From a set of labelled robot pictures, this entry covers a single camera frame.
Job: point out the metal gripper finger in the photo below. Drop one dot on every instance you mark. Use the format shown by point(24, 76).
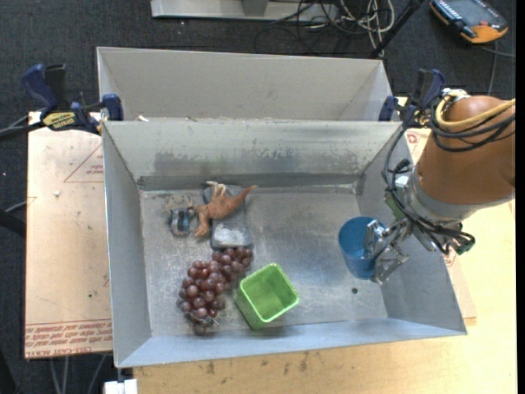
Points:
point(372, 238)
point(387, 267)

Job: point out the blue plastic cup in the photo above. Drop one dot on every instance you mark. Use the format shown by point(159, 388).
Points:
point(352, 244)

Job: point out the grey metal bin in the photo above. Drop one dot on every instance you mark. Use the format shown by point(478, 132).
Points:
point(287, 228)

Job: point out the green square plastic basket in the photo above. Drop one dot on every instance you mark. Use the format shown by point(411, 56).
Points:
point(266, 296)

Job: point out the dark grey flat tray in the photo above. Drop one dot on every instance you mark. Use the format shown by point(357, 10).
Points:
point(231, 236)

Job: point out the orange toy dinosaur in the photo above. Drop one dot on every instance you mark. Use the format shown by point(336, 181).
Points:
point(219, 209)

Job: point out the red toy grape bunch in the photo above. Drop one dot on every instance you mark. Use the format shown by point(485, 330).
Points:
point(205, 287)

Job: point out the blue and clear glass thing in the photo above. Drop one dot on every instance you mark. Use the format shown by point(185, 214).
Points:
point(179, 222)

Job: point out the brown cardboard board, red print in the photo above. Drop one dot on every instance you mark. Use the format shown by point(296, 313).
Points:
point(65, 240)

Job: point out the black cylinder on white bracket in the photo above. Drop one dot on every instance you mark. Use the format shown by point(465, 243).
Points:
point(404, 180)

